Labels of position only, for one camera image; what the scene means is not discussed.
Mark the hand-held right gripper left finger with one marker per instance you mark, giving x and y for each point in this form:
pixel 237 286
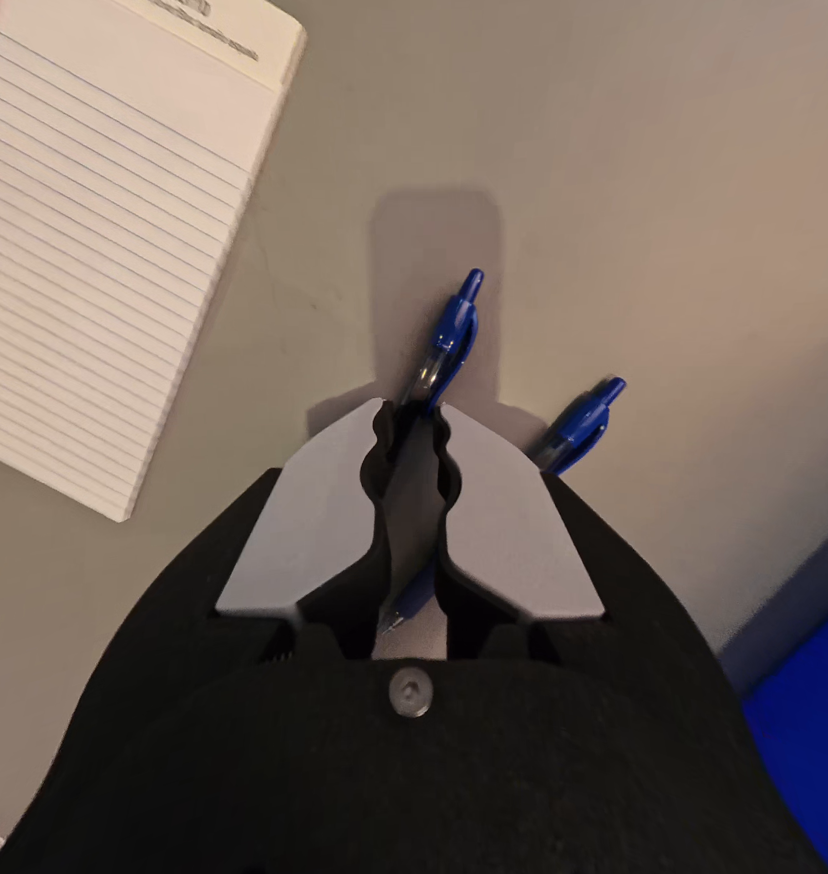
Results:
pixel 311 532

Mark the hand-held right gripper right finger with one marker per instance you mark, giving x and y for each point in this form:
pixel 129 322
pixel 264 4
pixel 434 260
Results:
pixel 509 539

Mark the blue retractable pen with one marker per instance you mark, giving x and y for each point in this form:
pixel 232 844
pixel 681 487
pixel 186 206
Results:
pixel 577 423
pixel 458 321

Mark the white lined notepad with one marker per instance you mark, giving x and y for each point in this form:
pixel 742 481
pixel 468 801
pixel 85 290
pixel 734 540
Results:
pixel 100 239

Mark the blue plastic bin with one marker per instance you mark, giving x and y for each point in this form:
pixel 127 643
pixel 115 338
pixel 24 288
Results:
pixel 810 717

